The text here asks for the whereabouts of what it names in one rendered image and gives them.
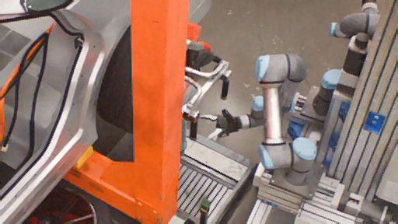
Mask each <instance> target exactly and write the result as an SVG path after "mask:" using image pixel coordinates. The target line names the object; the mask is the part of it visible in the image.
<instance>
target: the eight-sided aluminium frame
mask: <svg viewBox="0 0 398 224"><path fill-rule="evenodd" d="M188 49H190V66H191V65H194V62H195V61H196V55H197V56H198V54H199V53H200V51H202V50H204V45H203V44H200V43H198V42H197V43H193V41H190V40H188V39H187V50H188ZM187 77H189V78H191V79H192V77H193V78H194V79H193V80H194V81H195V82H197V81H198V79H199V78H200V76H198V75H194V74H191V73H189V72H188V74H187Z"/></svg>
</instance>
